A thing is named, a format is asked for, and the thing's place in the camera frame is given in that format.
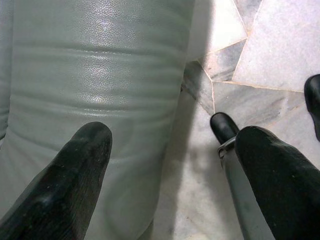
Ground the silver robot leg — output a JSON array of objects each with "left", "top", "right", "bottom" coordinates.
[
  {"left": 209, "top": 112, "right": 276, "bottom": 240},
  {"left": 303, "top": 74, "right": 320, "bottom": 142}
]

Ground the silver robot right leg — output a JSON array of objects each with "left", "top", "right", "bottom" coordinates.
[{"left": 303, "top": 74, "right": 320, "bottom": 142}]

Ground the green leather sofa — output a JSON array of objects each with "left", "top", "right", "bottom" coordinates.
[{"left": 0, "top": 0, "right": 208, "bottom": 240}]

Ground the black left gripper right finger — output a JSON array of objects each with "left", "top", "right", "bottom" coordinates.
[{"left": 235, "top": 125, "right": 320, "bottom": 240}]

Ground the silver robot left leg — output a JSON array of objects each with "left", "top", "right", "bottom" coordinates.
[{"left": 209, "top": 112, "right": 276, "bottom": 240}]

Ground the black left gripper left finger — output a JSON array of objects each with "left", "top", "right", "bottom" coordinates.
[{"left": 0, "top": 121, "right": 113, "bottom": 240}]

